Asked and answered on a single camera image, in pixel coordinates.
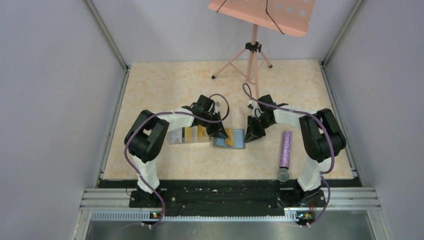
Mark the purple glitter microphone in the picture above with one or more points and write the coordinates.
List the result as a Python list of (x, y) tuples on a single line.
[(283, 174)]

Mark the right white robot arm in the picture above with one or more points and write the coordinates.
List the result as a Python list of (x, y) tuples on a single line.
[(321, 134)]

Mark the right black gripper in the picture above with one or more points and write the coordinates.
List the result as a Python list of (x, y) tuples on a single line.
[(252, 132)]

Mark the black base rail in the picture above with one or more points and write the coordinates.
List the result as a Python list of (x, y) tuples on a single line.
[(220, 198)]

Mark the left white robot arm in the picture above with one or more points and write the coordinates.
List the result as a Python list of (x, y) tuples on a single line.
[(144, 141)]

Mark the clear plastic card box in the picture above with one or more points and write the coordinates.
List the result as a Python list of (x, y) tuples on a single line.
[(188, 135)]

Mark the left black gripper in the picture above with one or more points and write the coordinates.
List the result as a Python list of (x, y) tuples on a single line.
[(218, 131)]

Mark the pink music stand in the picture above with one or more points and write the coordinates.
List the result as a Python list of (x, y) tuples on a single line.
[(279, 29)]

